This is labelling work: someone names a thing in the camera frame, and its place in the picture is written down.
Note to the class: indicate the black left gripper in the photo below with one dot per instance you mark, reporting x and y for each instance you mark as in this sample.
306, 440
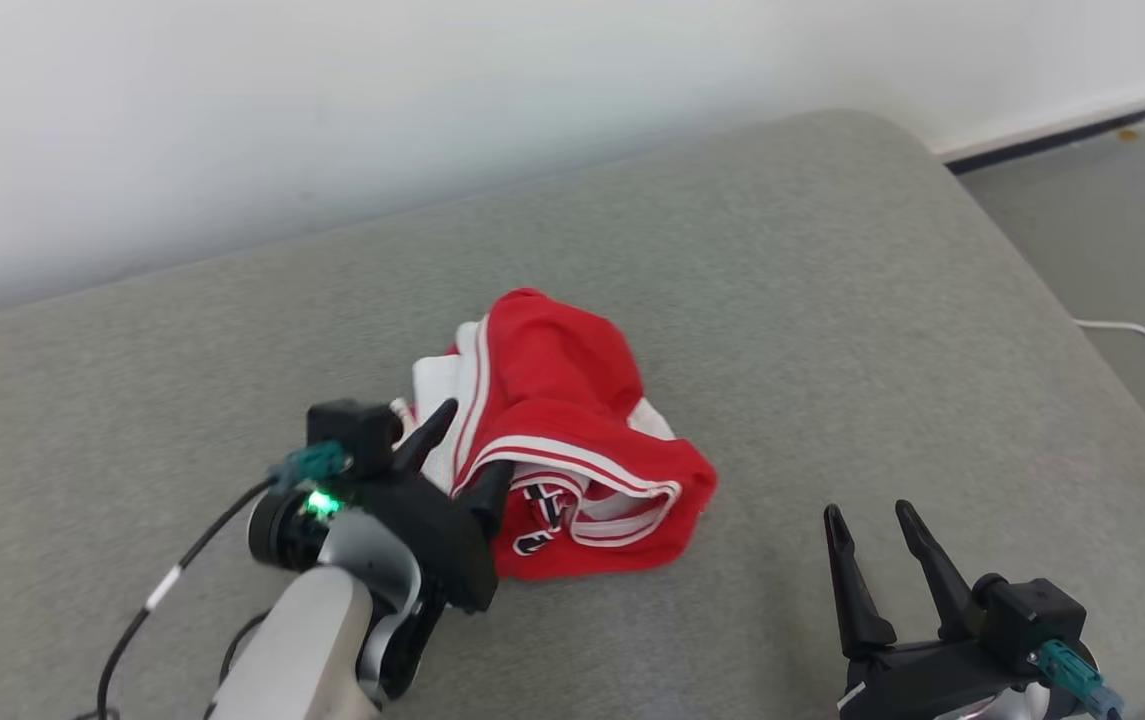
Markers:
442, 545

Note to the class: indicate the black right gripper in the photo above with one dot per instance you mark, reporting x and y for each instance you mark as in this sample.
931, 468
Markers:
932, 680

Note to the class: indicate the red white-trimmed basketball jersey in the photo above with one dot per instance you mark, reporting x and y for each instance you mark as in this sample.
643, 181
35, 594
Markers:
552, 380

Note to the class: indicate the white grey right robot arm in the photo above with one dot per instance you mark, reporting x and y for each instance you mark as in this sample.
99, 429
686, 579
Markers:
1002, 712

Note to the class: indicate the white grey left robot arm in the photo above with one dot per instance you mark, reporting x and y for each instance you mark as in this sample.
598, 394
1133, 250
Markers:
302, 650

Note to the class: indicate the grey fabric sofa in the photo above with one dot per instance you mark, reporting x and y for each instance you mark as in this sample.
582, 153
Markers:
732, 300

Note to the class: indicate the black baseboard strip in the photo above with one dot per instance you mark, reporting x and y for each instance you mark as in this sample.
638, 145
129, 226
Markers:
1052, 135

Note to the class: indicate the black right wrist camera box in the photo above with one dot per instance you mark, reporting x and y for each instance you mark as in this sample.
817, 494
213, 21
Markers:
1027, 615

